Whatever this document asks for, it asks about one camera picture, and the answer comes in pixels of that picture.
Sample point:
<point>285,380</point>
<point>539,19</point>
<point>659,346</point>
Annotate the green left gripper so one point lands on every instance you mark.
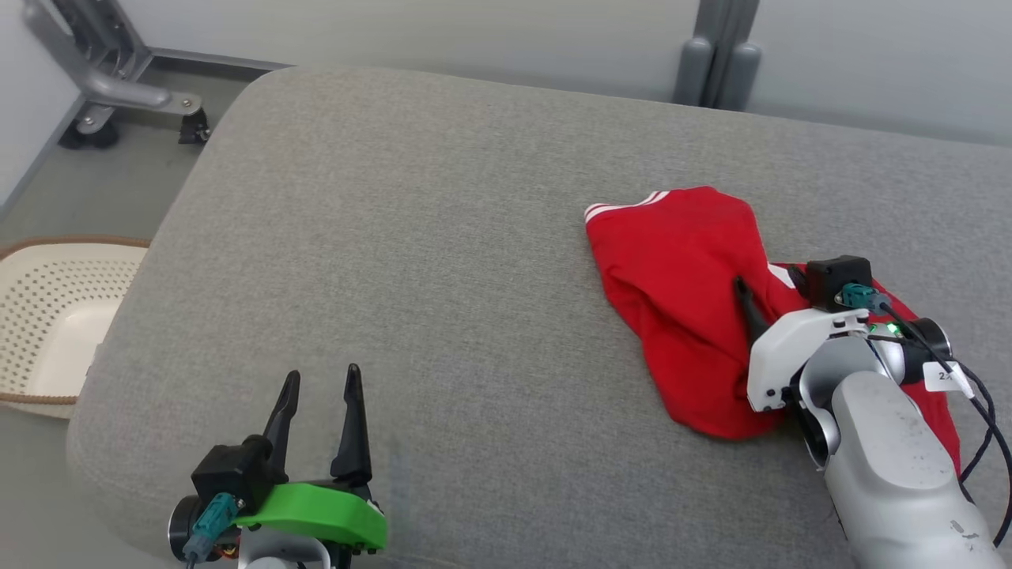
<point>316,510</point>

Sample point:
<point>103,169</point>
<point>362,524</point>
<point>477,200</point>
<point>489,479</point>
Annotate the grey metal wheeled stand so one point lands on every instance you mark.
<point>111,79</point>

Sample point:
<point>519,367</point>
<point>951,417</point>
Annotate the red shorts with white stripe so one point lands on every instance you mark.
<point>680,300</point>

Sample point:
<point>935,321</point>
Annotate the grey double partition post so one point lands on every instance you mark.
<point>715,55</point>

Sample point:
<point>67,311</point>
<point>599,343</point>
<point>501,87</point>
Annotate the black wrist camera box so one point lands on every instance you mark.
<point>834,276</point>
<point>229,470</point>

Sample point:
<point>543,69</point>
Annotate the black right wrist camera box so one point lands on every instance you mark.
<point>834,276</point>

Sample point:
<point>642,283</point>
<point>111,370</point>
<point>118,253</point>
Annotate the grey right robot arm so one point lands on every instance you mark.
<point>885,458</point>

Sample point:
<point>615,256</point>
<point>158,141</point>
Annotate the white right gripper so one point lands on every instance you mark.
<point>779,356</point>

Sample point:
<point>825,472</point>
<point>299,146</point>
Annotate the cream perforated laundry basket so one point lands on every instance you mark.
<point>55,324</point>

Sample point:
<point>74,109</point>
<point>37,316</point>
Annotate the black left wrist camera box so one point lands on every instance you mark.
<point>229,470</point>

